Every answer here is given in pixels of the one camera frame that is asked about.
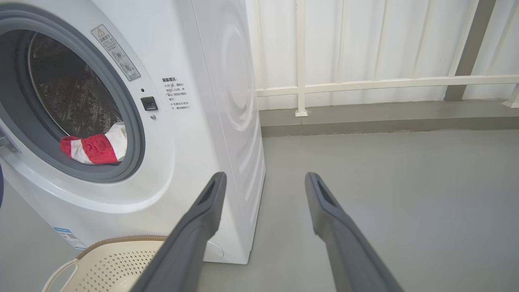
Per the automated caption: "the white front-load washing machine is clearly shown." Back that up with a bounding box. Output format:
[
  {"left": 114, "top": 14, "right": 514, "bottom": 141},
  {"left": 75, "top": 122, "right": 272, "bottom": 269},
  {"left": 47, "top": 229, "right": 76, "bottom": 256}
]
[{"left": 0, "top": 0, "right": 266, "bottom": 265}]

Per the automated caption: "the blue energy label sticker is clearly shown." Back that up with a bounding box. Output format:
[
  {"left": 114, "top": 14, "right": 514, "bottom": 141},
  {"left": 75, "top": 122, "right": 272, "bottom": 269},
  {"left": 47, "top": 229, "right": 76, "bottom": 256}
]
[{"left": 54, "top": 227, "right": 88, "bottom": 250}]

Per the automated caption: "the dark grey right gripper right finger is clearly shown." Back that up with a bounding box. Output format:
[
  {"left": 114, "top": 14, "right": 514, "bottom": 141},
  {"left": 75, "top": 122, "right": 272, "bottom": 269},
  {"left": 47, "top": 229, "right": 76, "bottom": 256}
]
[{"left": 305, "top": 172, "right": 406, "bottom": 292}]

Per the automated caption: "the cream laundry basket brown rim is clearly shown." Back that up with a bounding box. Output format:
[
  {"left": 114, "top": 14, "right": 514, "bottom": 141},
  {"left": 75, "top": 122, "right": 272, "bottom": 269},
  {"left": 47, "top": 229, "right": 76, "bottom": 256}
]
[{"left": 42, "top": 235, "right": 169, "bottom": 292}]

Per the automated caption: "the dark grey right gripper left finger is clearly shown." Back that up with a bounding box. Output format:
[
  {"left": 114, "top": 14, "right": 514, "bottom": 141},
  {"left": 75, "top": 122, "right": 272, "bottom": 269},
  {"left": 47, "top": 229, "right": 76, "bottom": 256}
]
[{"left": 130, "top": 172, "right": 228, "bottom": 292}]

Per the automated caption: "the white metal railing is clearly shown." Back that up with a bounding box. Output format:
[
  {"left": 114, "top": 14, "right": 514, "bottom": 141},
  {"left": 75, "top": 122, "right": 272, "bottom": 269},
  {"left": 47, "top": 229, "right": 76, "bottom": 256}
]
[{"left": 245, "top": 0, "right": 519, "bottom": 118}]

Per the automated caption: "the grey warning sticker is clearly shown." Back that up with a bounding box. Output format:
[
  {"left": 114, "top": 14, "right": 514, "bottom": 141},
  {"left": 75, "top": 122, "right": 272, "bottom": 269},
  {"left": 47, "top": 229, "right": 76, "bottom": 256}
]
[{"left": 90, "top": 24, "right": 142, "bottom": 82}]

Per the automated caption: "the red and white garment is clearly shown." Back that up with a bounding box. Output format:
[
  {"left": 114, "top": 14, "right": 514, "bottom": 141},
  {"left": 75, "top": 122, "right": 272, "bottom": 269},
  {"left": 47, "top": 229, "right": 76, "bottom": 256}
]
[{"left": 60, "top": 121, "right": 128, "bottom": 165}]

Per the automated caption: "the grey vertical post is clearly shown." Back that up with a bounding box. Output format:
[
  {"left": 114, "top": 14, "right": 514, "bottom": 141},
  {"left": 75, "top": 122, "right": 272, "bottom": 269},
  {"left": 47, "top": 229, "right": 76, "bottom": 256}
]
[{"left": 444, "top": 0, "right": 498, "bottom": 102}]

